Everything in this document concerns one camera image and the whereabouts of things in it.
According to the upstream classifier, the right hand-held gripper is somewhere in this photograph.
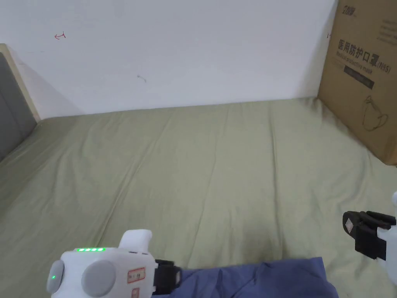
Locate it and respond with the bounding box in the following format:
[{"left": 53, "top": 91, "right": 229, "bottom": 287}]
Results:
[{"left": 342, "top": 192, "right": 397, "bottom": 262}]

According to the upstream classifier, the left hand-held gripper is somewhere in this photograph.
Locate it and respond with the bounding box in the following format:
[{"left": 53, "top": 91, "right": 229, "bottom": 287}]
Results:
[{"left": 46, "top": 229, "right": 183, "bottom": 298}]

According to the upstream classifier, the dark blue shirt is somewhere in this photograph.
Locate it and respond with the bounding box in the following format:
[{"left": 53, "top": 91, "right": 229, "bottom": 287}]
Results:
[{"left": 176, "top": 256, "right": 340, "bottom": 298}]

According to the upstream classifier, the brown cardboard carton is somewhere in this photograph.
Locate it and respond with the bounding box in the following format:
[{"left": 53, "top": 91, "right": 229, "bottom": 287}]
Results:
[{"left": 318, "top": 0, "right": 397, "bottom": 167}]

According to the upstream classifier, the bed with pale green sheet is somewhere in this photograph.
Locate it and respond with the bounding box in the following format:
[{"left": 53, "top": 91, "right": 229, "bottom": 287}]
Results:
[{"left": 0, "top": 95, "right": 397, "bottom": 298}]

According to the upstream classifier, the grey padded headboard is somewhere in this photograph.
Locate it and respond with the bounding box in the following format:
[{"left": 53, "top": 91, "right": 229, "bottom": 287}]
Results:
[{"left": 0, "top": 43, "right": 42, "bottom": 163}]

